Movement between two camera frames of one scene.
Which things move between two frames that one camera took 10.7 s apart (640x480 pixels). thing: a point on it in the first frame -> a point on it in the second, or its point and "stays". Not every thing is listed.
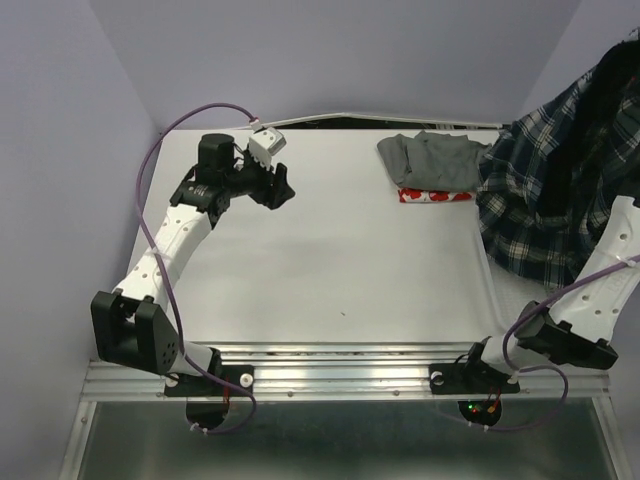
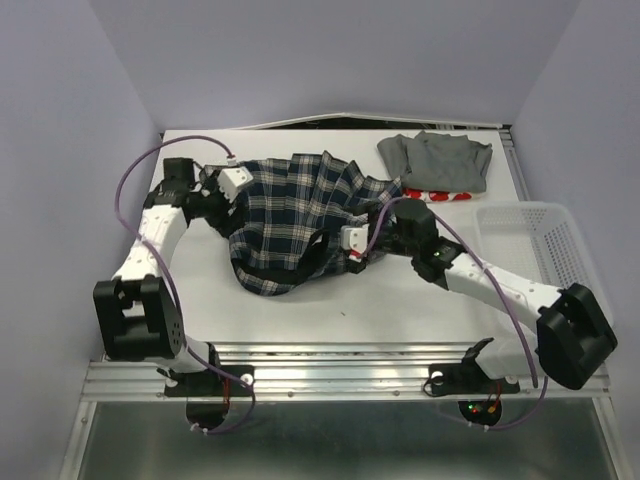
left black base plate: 240,376 stays
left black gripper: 271,196 -> 222,224
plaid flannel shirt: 555,189 -> 288,225
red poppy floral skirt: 425,195 stays
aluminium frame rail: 365,371 stays
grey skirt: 434,161 stays
